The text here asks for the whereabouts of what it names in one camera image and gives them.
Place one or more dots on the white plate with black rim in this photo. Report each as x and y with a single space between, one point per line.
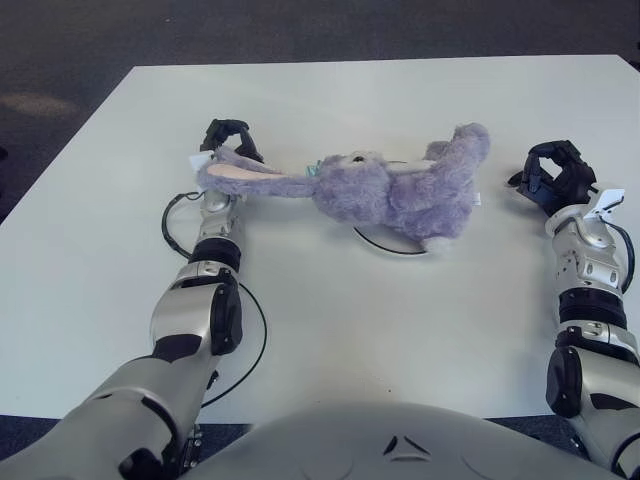
395 250

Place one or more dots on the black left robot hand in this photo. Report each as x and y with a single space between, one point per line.
222 131

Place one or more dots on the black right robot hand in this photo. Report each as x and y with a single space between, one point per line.
565 187

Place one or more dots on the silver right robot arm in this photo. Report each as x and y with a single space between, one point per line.
595 280

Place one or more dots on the purple plush bunny doll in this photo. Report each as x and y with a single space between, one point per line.
395 195

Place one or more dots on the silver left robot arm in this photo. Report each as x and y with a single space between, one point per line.
200 310

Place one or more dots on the grey robot torso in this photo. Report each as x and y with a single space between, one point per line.
400 445

